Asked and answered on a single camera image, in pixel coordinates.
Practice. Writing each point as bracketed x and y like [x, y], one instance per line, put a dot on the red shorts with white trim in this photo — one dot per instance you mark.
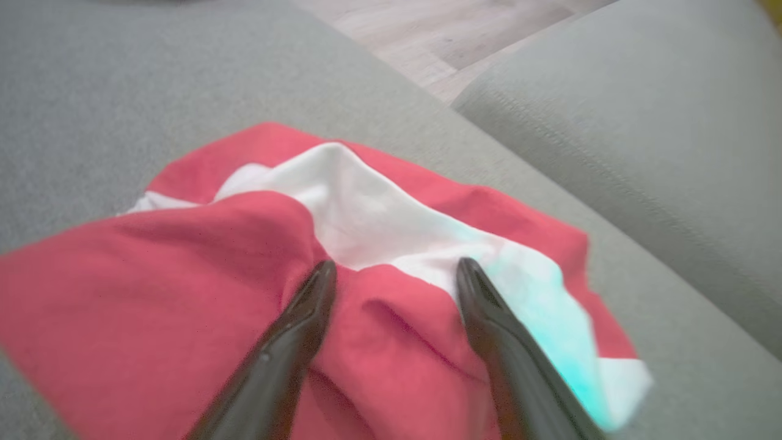
[153, 293]

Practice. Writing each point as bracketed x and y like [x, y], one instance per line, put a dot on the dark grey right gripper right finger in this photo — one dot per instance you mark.
[513, 366]

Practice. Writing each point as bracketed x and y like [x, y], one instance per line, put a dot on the grey fabric sofa seat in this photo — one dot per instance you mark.
[153, 79]

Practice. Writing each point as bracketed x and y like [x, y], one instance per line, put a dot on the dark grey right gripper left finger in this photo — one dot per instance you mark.
[281, 360]

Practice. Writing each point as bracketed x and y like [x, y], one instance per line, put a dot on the grey fabric sofa cushion block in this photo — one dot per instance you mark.
[641, 122]

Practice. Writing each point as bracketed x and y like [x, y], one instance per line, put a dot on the yellow panel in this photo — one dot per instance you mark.
[773, 8]

